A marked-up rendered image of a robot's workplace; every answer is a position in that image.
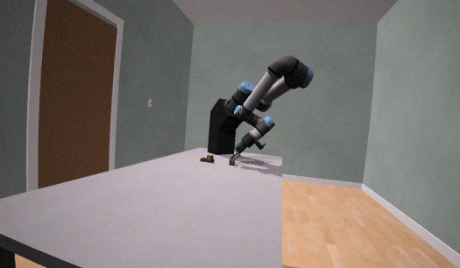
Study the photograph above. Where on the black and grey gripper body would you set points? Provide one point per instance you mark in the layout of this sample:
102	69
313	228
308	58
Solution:
250	139

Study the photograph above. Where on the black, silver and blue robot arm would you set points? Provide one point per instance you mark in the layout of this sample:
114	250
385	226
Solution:
295	73

